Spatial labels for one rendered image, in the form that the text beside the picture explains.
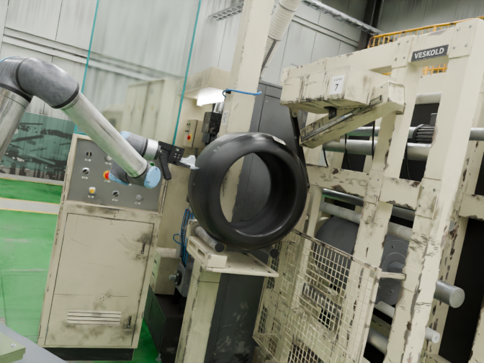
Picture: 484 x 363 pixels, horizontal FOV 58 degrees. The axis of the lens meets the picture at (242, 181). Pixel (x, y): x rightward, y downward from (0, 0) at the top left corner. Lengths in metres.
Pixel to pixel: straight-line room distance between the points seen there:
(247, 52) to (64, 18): 8.87
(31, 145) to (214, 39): 5.27
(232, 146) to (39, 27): 9.24
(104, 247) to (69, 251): 0.18
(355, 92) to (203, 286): 1.27
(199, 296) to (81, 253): 0.69
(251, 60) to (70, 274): 1.52
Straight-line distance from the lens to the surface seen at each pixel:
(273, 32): 2.86
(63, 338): 2.75
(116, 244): 2.58
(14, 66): 1.54
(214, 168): 1.91
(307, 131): 2.35
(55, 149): 10.76
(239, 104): 2.33
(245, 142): 1.95
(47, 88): 1.46
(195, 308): 2.46
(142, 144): 1.89
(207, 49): 11.99
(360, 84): 1.94
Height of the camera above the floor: 1.31
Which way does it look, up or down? 3 degrees down
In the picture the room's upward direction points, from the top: 11 degrees clockwise
